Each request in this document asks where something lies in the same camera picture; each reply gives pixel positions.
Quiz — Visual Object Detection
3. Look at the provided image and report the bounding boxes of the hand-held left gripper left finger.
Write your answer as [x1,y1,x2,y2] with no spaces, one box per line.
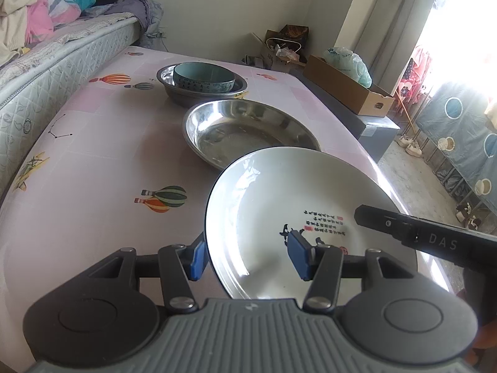
[87,231,206,315]

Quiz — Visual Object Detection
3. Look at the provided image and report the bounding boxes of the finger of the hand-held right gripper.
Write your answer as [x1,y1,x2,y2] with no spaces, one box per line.
[354,204,419,242]

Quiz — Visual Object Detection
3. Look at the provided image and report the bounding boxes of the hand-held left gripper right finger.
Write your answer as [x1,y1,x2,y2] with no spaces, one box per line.
[286,230,418,313]

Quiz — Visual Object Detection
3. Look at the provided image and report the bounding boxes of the white printed ceramic plate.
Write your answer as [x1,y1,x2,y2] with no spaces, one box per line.
[204,146,418,300]

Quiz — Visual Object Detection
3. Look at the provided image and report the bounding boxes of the teal ceramic bowl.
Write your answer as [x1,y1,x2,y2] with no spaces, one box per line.
[172,62,237,96]

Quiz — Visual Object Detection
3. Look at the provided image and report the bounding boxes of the grey cabinet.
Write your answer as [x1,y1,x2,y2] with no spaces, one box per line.
[299,74,401,164]

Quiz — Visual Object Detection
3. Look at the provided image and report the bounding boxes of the blue dotted cloth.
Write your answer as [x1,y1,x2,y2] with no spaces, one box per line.
[415,81,497,222]

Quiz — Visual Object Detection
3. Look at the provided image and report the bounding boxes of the long brown cardboard box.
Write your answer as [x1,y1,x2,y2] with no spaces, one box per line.
[303,55,396,117]

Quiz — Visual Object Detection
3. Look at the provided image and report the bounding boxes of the pink printed tablecloth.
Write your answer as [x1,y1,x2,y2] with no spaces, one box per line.
[0,45,459,362]

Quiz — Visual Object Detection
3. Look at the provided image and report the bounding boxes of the hanging pink red clothes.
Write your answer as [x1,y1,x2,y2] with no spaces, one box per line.
[398,44,434,104]

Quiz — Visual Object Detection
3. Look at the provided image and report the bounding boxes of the pale green plastic bag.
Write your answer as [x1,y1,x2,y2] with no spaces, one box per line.
[323,46,373,88]

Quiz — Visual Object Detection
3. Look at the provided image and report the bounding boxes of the dark brown paper bag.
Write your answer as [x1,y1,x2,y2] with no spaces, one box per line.
[280,24,310,49]

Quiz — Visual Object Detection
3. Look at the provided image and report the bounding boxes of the quilted white mattress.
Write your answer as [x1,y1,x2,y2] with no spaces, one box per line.
[0,12,143,203]

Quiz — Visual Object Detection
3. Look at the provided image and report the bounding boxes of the grey blanket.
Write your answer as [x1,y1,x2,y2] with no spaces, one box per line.
[83,0,164,51]

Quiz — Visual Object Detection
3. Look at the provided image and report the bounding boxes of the cream garment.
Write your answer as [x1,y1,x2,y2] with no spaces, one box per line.
[0,0,43,63]

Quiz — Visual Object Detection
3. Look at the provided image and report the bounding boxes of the wooden broom handle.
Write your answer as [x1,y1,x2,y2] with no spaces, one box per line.
[395,92,421,141]

